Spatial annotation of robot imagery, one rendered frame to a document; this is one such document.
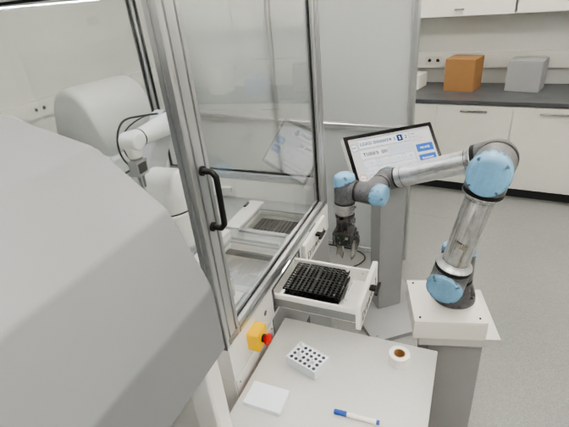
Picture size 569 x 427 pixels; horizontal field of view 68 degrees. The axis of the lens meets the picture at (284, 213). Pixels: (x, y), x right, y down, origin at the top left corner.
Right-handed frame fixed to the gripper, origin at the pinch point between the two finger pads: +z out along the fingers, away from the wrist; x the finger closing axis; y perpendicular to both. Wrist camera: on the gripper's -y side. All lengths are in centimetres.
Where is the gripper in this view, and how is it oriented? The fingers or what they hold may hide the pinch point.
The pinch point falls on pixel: (347, 254)
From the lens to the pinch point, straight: 168.3
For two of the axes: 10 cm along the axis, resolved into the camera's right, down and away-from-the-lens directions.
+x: 9.2, 1.1, -3.8
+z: 0.9, 8.8, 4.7
